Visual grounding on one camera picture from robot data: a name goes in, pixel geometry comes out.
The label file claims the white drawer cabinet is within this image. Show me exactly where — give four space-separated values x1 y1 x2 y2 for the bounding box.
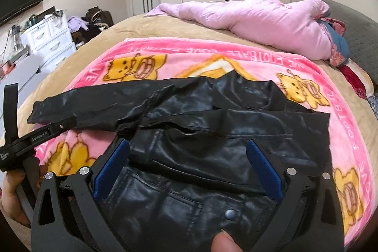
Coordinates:
19 13 78 73

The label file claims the pink printed blanket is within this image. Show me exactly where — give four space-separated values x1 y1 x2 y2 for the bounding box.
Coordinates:
6 37 377 243

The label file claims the person's right hand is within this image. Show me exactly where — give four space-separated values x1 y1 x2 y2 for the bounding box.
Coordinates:
210 232 247 252

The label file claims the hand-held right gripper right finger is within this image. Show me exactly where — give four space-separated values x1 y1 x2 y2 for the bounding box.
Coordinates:
246 139 345 252

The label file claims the red patterned blanket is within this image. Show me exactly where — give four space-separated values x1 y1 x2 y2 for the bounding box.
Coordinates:
338 61 374 99

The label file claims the floral cloth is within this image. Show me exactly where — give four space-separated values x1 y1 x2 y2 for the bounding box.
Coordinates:
324 18 352 68

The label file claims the blue patterned pillow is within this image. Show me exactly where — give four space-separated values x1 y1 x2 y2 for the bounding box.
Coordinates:
367 92 378 120

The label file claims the person's left hand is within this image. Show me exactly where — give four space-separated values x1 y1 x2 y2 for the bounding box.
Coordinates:
0 165 49 228

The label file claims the blue cloth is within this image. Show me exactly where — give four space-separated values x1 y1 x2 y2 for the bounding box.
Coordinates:
317 17 351 60

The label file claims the pink quilt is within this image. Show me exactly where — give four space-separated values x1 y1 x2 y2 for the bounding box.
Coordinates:
143 0 333 61

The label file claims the lilac cloth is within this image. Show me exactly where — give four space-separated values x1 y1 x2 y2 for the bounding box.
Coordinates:
67 16 89 33

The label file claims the grey quilted headboard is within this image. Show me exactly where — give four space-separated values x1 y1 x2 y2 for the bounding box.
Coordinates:
305 0 378 80

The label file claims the white desk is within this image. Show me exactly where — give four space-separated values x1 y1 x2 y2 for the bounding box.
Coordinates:
0 47 40 111

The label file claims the black leather jacket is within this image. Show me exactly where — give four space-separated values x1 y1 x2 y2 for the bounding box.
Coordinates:
27 70 332 252

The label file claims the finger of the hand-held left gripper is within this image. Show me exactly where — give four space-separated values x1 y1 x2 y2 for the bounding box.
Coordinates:
49 115 78 137

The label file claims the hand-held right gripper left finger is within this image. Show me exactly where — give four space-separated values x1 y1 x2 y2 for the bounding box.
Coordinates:
31 138 131 252

